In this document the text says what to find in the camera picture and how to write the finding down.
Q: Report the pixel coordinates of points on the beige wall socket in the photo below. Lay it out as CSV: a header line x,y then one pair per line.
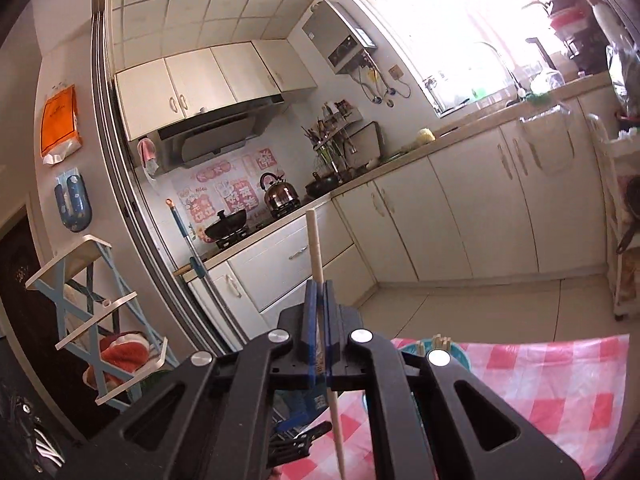
x,y
396,71

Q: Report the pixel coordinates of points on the white upper cabinets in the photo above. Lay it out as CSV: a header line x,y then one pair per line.
x,y
200,80

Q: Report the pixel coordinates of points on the clear hanging plastic bag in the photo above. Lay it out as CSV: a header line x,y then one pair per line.
x,y
547,145

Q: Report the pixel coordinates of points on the kitchen window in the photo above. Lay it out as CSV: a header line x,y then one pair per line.
x,y
450,35

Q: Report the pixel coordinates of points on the red checked plastic tablecloth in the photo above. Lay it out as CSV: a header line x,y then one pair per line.
x,y
525,385

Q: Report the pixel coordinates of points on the black appliance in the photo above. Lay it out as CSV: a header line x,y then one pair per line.
x,y
585,52

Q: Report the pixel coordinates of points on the bag of vegetables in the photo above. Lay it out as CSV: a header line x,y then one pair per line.
x,y
622,80

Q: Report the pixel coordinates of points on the black wok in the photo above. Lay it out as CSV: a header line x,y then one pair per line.
x,y
322,189

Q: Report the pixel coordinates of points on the silver sliding door frame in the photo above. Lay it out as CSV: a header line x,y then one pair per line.
x,y
122,175

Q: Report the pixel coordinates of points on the pink wall stickers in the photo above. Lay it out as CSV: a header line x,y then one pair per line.
x,y
235,195

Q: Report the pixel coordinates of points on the pink hanging cloth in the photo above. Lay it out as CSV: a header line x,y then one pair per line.
x,y
147,152

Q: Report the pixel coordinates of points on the orange paper bag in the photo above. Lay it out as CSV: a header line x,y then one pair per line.
x,y
60,120

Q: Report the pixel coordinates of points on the range hood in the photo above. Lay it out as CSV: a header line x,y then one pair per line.
x,y
215,135

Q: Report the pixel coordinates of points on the metal utensil rack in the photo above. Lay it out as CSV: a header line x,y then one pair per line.
x,y
330,150

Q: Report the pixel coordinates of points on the pale yellow vegetable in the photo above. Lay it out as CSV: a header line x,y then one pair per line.
x,y
426,136

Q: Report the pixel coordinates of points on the dark brown door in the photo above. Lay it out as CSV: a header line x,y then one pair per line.
x,y
20,310

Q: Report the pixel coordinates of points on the orange plush slipper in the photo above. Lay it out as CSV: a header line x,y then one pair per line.
x,y
122,355

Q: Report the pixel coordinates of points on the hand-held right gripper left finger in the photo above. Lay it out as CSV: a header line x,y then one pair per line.
x,y
310,320

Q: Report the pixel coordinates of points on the blue and white shelf rack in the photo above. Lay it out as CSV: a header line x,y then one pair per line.
x,y
75,257

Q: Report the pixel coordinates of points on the beige kitchen countertop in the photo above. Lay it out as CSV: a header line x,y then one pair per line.
x,y
465,130

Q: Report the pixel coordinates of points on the white water heater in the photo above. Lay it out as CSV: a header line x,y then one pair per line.
x,y
335,35

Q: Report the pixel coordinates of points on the steel kettle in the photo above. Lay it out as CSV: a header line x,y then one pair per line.
x,y
280,195

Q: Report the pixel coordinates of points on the blue perforated plastic basket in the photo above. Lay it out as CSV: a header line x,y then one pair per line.
x,y
462,362

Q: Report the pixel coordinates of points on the white drawer base cabinet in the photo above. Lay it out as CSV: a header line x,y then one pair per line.
x,y
300,260

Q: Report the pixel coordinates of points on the white thermos jug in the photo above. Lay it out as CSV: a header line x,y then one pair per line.
x,y
605,20

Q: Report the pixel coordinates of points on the black pan with lid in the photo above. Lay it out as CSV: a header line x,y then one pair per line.
x,y
227,227

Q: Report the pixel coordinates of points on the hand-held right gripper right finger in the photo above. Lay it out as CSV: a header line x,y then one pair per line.
x,y
330,320

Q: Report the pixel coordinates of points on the pale wooden chopstick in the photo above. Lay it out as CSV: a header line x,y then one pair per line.
x,y
315,250

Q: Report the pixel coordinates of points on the blue wall-mounted holder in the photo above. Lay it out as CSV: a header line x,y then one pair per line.
x,y
75,215

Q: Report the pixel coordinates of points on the white storage rack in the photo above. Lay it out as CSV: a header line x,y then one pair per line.
x,y
609,220

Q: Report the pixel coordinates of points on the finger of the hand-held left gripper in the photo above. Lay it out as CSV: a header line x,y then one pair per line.
x,y
287,447

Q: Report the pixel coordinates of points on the white door base cabinet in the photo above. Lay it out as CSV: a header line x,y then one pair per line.
x,y
450,210

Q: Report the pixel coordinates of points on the black gas stove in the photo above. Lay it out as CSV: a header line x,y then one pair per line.
x,y
232,243

